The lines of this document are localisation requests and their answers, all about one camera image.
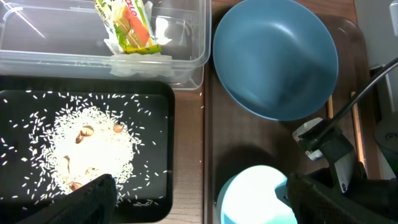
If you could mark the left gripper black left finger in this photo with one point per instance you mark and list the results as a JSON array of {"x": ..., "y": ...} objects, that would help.
[{"x": 92, "y": 203}]

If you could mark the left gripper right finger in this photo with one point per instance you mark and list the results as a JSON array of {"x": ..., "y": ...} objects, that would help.
[{"x": 366, "y": 201}]

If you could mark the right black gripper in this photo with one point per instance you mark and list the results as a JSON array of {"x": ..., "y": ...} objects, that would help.
[{"x": 344, "y": 166}]

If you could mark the light blue bowl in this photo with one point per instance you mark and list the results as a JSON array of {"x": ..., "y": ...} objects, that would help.
[{"x": 257, "y": 194}]

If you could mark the pile of rice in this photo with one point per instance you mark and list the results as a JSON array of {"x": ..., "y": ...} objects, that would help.
[{"x": 52, "y": 143}]

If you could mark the dark blue plate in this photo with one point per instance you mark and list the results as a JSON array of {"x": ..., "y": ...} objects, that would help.
[{"x": 275, "y": 58}]

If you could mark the green yellow snack wrapper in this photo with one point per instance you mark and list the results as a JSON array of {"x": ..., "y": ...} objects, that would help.
[{"x": 128, "y": 26}]

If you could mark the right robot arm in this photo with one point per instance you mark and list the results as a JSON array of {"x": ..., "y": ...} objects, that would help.
[{"x": 378, "y": 20}]

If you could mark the black waste tray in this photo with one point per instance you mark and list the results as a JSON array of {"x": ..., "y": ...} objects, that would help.
[{"x": 126, "y": 213}]

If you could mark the clear plastic waste bin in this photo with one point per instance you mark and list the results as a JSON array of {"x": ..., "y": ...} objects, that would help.
[{"x": 66, "y": 39}]

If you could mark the right wooden chopstick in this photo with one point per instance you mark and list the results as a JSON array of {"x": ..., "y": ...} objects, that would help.
[{"x": 358, "y": 134}]

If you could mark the wooden chopstick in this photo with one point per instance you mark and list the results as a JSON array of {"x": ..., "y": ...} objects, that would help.
[
  {"x": 330, "y": 107},
  {"x": 358, "y": 134}
]

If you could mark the left wooden chopstick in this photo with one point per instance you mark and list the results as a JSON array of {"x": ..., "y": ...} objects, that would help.
[{"x": 330, "y": 107}]

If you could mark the brown serving tray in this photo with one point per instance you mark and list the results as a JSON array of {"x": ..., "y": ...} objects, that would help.
[{"x": 236, "y": 139}]

